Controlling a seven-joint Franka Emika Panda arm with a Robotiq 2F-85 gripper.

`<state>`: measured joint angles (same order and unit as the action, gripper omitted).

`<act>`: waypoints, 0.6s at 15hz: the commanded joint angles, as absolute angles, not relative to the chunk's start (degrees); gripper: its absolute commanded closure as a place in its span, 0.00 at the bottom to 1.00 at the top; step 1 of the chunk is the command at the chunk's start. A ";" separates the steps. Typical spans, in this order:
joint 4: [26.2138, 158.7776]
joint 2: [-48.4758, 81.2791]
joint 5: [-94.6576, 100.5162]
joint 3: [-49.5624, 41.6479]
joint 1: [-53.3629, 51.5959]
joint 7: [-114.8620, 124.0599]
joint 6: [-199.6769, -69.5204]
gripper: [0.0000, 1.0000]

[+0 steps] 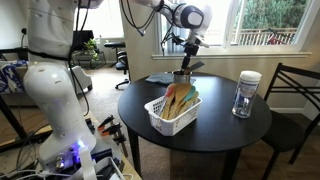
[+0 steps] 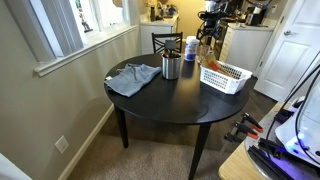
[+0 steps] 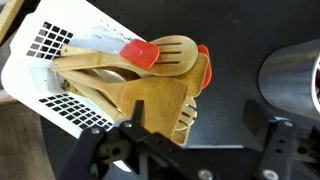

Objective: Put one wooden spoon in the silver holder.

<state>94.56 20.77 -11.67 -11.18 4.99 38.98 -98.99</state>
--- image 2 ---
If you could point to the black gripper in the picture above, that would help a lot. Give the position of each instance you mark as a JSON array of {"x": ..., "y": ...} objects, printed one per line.
[{"x": 211, "y": 21}]

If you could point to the large wooden spoon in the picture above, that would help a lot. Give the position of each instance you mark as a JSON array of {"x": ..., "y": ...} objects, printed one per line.
[{"x": 210, "y": 59}]

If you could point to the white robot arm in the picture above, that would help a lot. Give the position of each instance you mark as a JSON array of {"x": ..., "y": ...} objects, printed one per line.
[{"x": 300, "y": 133}]

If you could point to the silver utensil holder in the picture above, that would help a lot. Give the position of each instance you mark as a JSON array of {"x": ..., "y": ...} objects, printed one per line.
[{"x": 171, "y": 68}]

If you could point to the clear drinking glass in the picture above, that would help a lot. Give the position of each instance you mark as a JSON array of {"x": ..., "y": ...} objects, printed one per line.
[{"x": 203, "y": 53}]

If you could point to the white wipes canister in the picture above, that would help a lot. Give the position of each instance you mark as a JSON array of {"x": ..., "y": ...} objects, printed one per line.
[{"x": 191, "y": 48}]

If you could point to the red silicone spatula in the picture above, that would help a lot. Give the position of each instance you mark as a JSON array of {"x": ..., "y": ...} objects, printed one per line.
[{"x": 214, "y": 66}]

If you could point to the black spatula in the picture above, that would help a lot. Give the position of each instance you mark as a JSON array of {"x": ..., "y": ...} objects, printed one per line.
[{"x": 170, "y": 45}]

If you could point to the white drawer cabinet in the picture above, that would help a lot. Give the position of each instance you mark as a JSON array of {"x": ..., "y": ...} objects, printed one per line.
[{"x": 246, "y": 46}]

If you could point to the slotted wooden turner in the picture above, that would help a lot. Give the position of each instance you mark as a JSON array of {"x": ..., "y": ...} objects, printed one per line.
[{"x": 228, "y": 72}]

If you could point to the black wooden chair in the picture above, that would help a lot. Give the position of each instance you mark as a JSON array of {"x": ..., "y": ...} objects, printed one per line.
[{"x": 158, "y": 41}]

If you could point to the white plastic basket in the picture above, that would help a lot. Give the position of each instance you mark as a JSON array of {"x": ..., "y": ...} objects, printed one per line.
[{"x": 223, "y": 83}]

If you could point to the black coffee maker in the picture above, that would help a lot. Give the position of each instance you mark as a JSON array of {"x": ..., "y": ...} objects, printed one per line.
[{"x": 255, "y": 15}]

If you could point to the white kitchen counter cabinet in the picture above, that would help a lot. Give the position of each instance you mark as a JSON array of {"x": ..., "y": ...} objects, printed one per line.
[{"x": 150, "y": 36}]

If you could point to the black round table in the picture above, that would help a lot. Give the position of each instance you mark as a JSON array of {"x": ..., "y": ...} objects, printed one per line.
[{"x": 173, "y": 100}]

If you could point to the white panel door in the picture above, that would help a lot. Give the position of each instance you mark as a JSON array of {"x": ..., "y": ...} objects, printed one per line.
[{"x": 286, "y": 60}]

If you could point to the blue-grey cloth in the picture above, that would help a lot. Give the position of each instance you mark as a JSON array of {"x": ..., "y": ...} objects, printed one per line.
[{"x": 131, "y": 78}]

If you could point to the black orange bar clamp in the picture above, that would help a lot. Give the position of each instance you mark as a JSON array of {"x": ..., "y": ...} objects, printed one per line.
[
  {"x": 251, "y": 120},
  {"x": 243, "y": 130}
]

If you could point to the light wooden robot table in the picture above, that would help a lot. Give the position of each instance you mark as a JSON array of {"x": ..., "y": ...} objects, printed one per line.
[{"x": 236, "y": 163}]

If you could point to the white framed window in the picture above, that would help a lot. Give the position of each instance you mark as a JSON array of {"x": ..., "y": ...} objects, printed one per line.
[{"x": 60, "y": 30}]

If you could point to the metal base plate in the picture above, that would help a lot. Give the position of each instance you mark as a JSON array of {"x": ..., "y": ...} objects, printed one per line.
[{"x": 256, "y": 160}]

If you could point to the black aluminium rail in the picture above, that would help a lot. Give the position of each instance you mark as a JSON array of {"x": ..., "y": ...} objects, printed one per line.
[{"x": 266, "y": 163}]

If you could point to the white wall outlet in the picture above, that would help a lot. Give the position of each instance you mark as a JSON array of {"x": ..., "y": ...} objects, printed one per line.
[{"x": 62, "y": 144}]

